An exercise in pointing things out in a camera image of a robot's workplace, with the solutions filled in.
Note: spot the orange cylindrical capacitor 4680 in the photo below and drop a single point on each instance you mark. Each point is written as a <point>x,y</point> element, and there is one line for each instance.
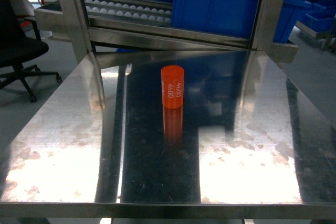
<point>172,84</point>

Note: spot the large blue plastic bin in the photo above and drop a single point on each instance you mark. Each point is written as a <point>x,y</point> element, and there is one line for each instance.
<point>232,17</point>

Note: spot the stainless steel roller rack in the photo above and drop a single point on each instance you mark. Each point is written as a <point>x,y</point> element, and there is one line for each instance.
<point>71,21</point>

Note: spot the black office chair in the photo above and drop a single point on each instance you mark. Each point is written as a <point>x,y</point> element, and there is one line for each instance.
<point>17,48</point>

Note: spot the small blue bin right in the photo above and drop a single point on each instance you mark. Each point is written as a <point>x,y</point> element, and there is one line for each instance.
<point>319,20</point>

